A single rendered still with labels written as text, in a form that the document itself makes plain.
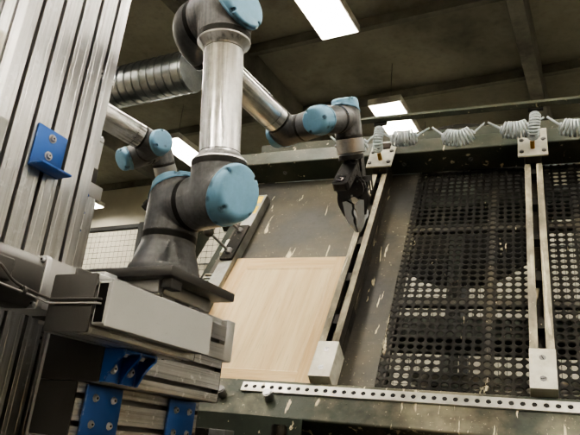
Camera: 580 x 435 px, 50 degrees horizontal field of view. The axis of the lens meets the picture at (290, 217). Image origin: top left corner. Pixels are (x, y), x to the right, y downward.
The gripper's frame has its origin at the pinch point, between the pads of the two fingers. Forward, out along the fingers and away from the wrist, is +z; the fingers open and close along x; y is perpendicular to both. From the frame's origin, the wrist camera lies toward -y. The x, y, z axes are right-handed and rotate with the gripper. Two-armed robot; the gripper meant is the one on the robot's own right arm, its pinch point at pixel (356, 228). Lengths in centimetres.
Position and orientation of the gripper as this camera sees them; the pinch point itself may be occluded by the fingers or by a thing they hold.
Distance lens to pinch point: 169.7
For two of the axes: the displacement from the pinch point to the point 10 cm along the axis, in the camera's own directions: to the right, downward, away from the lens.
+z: 1.2, 9.9, 0.8
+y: 4.4, -1.2, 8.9
